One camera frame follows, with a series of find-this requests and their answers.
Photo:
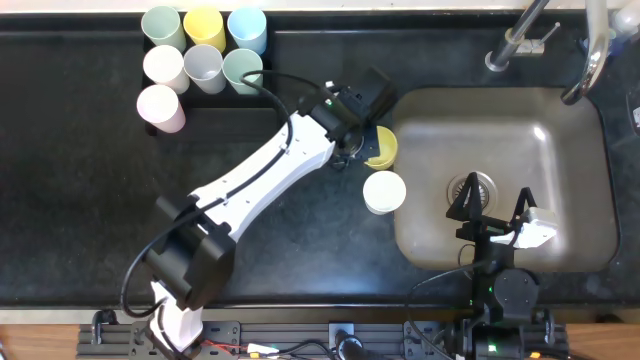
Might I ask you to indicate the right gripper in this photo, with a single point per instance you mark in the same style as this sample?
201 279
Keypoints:
482 230

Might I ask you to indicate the cream cup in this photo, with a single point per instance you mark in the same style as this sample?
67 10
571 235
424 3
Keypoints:
384 192

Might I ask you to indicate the yellow cup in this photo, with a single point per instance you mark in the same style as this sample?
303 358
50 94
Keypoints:
388 147
202 24

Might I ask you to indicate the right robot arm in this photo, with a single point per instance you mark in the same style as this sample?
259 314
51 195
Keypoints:
515 290

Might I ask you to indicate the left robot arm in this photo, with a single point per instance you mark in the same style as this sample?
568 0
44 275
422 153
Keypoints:
265 170

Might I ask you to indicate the steel sink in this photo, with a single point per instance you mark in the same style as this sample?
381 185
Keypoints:
525 150

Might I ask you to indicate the steel tap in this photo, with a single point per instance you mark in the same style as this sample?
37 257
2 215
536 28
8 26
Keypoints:
500 55

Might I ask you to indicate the blue soap bottle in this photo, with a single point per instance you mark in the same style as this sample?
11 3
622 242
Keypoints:
626 22

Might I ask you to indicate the black tray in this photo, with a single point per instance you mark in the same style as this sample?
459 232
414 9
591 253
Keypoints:
240 122

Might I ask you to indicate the green cup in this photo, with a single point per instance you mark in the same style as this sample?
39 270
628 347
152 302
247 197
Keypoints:
240 62
160 25

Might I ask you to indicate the blue cup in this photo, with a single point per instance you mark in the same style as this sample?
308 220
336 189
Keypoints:
246 25

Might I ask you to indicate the grey cup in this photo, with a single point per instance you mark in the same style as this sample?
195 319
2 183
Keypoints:
202 65

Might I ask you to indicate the pink cup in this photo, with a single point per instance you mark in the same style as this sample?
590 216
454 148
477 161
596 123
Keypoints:
157 105

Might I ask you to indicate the white cup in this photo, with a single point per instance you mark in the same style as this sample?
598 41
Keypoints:
162 64

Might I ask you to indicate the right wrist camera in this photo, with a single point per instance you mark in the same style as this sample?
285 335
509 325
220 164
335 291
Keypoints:
532 227

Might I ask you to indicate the mounting rail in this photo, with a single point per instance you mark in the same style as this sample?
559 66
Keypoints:
290 335

